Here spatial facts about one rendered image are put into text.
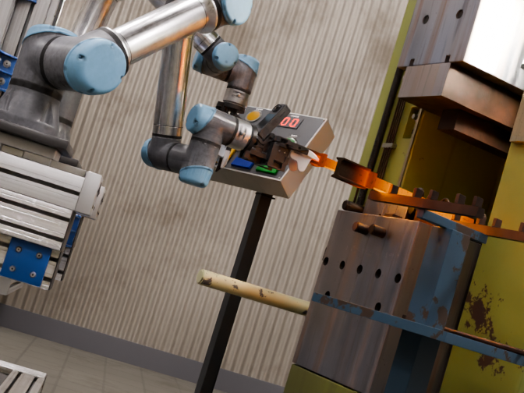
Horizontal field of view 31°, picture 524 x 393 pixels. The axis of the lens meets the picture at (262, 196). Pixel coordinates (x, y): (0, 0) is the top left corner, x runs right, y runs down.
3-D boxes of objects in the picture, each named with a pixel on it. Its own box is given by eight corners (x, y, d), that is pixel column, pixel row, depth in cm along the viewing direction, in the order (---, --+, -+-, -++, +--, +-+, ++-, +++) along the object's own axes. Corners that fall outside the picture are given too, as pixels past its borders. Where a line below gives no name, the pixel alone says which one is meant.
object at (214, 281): (200, 286, 272) (206, 268, 273) (192, 284, 277) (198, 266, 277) (325, 323, 292) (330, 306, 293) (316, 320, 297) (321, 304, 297)
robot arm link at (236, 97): (248, 97, 292) (252, 93, 284) (243, 112, 291) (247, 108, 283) (224, 90, 291) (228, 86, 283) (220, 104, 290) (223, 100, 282)
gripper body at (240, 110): (204, 139, 289) (216, 102, 290) (231, 149, 290) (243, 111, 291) (207, 137, 282) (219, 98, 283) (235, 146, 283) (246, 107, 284)
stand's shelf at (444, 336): (444, 341, 178) (447, 331, 178) (311, 300, 210) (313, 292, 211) (539, 371, 195) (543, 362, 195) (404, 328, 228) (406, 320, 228)
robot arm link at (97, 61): (47, 99, 206) (220, 13, 239) (90, 106, 196) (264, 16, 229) (31, 46, 201) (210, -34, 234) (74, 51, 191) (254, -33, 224)
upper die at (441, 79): (440, 95, 255) (451, 61, 256) (397, 97, 273) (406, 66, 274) (551, 146, 274) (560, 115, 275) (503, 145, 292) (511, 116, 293)
